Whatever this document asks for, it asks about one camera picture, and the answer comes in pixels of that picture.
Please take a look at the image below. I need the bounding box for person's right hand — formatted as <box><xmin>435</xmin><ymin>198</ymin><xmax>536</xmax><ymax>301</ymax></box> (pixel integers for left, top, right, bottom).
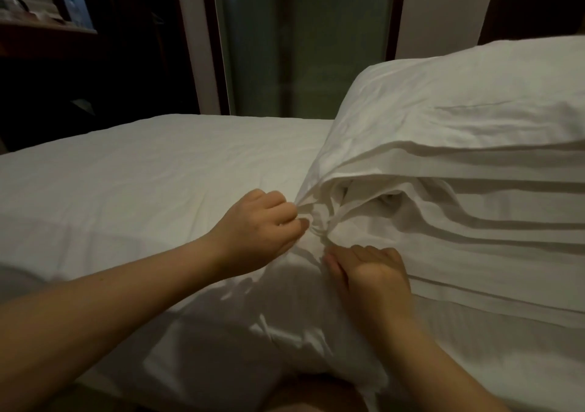
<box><xmin>322</xmin><ymin>244</ymin><xmax>414</xmax><ymax>335</ymax></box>

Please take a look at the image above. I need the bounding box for person's left hand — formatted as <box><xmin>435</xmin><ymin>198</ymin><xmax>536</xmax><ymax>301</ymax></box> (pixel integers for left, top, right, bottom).
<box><xmin>205</xmin><ymin>188</ymin><xmax>311</xmax><ymax>279</ymax></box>

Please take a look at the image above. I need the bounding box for white bed sheet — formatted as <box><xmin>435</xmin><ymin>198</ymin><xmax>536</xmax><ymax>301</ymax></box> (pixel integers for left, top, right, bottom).
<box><xmin>0</xmin><ymin>115</ymin><xmax>585</xmax><ymax>412</ymax></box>

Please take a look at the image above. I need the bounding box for person's right forearm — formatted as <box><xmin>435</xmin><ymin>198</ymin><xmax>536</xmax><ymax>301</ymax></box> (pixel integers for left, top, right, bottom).
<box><xmin>375</xmin><ymin>320</ymin><xmax>510</xmax><ymax>412</ymax></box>

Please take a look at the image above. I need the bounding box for person's left forearm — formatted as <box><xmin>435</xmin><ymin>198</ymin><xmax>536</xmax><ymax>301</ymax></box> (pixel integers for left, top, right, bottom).
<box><xmin>0</xmin><ymin>241</ymin><xmax>232</xmax><ymax>412</ymax></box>

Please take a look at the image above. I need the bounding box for person's left leg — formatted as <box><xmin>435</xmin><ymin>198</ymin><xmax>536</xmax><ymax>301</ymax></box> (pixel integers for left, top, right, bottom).
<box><xmin>263</xmin><ymin>375</ymin><xmax>369</xmax><ymax>412</ymax></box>

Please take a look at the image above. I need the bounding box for frosted glass partition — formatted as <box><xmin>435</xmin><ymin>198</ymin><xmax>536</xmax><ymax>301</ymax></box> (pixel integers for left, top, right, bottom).
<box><xmin>205</xmin><ymin>0</ymin><xmax>405</xmax><ymax>120</ymax></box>

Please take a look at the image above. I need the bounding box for dark wooden column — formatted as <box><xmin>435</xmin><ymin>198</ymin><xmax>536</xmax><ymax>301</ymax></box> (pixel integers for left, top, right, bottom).
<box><xmin>480</xmin><ymin>0</ymin><xmax>585</xmax><ymax>46</ymax></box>

